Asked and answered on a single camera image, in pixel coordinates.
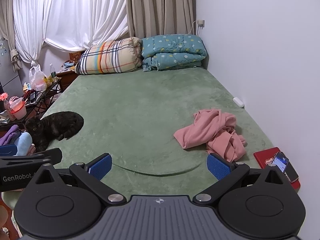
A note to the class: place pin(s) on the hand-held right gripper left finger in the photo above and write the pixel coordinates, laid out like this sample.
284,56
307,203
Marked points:
100,167

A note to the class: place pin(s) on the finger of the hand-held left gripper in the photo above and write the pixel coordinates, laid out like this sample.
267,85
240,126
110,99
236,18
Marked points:
50,155
7,150

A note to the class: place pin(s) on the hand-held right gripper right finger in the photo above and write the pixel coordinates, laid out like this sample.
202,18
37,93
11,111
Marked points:
218,167

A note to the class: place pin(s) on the pink sweatshirt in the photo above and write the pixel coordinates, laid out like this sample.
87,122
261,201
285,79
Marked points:
200,132

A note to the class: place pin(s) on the purple folded cloth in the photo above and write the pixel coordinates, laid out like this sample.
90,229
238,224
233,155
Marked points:
10,135

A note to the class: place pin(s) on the light blue folded cloth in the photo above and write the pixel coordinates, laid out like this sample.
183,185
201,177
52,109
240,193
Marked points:
23,142

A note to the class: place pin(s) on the black cat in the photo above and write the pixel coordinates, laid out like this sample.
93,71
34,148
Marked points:
57,125

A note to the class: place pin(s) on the person's bare leg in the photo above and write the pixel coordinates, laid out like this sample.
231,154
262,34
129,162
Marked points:
3,217

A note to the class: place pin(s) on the pink plastic bucket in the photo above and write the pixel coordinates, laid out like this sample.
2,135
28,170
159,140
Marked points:
18,110

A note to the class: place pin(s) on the red book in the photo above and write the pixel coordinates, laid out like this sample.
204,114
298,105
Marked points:
263,156

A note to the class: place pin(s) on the pink artificial flower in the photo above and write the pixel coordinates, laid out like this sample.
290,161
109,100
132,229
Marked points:
3,96

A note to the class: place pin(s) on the black folding table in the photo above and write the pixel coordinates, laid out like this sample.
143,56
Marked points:
47,95

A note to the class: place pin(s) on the smartphone with lit screen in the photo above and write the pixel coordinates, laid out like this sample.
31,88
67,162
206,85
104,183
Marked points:
280,162

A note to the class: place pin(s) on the small white device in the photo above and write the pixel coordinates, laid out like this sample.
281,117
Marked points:
238,102

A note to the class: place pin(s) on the dark smartphone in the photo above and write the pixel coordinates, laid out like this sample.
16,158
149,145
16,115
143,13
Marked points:
293,175

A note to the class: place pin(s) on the white plastic bag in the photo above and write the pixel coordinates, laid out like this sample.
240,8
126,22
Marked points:
37,80

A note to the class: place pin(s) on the brown wooden nightstand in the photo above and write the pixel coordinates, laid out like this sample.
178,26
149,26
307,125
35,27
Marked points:
67,80

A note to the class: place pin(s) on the grey refrigerator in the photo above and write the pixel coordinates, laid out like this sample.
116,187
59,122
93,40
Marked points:
7,72

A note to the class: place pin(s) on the clear plastic bottle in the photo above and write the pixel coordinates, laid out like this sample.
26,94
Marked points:
53,72

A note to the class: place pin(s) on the plaid folded quilt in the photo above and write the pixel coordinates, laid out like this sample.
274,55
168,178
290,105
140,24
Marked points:
110,55

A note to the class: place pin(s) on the teal floral folded quilt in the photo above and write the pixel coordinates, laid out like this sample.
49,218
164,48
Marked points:
172,50

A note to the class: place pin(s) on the beige curtain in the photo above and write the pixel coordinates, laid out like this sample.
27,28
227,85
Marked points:
6,17
160,5

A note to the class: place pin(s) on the white curtain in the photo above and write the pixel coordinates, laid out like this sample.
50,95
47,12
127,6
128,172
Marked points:
75,12

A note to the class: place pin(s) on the white wall plug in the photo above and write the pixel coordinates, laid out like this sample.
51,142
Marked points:
201,23

